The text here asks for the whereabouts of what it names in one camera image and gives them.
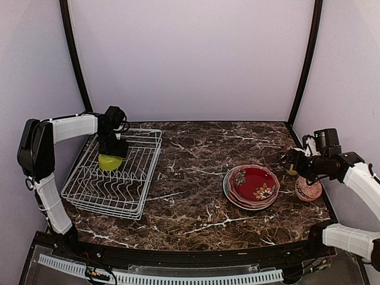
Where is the right black frame post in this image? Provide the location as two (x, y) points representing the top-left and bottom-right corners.
(287, 0), (323, 129)

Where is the dark red floral plate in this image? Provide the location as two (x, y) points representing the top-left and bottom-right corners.
(232, 167), (277, 201)

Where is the left black frame post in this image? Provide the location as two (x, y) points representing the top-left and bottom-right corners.
(59, 0), (93, 112)

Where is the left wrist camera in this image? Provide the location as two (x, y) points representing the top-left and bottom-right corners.
(113, 119), (130, 140)

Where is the white wire dish rack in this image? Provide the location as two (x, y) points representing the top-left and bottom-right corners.
(61, 128), (162, 220)

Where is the pink dotted plate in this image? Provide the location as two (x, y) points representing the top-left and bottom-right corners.
(230, 166), (281, 207)

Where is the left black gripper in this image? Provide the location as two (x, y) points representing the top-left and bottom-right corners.
(99, 129), (129, 157)

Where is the red teal floral plate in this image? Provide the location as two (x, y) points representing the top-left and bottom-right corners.
(222, 167), (276, 211)

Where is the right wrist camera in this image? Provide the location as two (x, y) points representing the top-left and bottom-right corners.
(302, 135), (321, 157)

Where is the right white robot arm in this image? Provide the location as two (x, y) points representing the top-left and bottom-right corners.
(280, 128), (379, 270)

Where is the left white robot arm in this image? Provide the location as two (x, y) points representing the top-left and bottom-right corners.
(17, 106), (128, 259)

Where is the yellow ceramic mug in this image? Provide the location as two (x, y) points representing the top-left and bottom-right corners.
(287, 167), (297, 176)

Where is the black frame post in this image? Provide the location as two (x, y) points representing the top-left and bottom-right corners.
(59, 0), (93, 112)
(287, 0), (323, 129)

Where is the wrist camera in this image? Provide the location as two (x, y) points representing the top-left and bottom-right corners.
(113, 119), (130, 140)
(302, 135), (321, 157)

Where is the green teal plate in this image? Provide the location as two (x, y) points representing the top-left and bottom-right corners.
(222, 167), (274, 211)

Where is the green small bowl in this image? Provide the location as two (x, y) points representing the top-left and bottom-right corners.
(98, 154), (123, 172)

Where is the red white patterned bowl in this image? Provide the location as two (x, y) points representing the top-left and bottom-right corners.
(296, 191), (320, 202)

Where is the black rimmed cream plate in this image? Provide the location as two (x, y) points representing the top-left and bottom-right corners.
(224, 194), (276, 211)

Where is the black front rail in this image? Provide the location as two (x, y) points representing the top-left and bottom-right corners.
(50, 240), (336, 269)

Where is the white slotted cable duct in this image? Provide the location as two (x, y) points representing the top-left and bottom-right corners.
(37, 254), (284, 285)

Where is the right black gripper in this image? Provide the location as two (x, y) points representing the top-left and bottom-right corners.
(280, 148), (328, 181)

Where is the blue white patterned bowl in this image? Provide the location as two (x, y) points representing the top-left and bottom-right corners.
(295, 176), (322, 197)

